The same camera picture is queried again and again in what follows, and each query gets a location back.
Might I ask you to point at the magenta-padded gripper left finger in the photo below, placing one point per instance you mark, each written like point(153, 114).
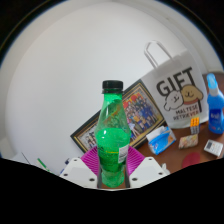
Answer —
point(78, 171)

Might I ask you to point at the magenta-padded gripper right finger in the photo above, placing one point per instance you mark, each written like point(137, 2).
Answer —
point(146, 171)

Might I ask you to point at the green plastic drink bottle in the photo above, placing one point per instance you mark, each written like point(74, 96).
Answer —
point(111, 143)

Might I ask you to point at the blue tissue pack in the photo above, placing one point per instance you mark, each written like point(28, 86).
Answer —
point(161, 140)

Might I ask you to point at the flat round red coaster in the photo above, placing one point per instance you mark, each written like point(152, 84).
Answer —
point(191, 160)

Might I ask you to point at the small flat printed box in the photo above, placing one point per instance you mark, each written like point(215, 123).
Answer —
point(188, 141)

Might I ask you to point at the framed group picture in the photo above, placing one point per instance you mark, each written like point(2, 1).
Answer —
point(143, 110)

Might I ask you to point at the colourful puzzle cube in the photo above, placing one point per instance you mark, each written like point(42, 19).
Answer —
point(195, 125)

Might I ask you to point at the white remote control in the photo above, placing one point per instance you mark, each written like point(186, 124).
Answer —
point(213, 148)

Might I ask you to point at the white paper gift bag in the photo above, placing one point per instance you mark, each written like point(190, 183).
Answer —
point(176, 86)

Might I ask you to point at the blue detergent bottle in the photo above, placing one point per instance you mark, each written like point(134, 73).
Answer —
point(215, 110)

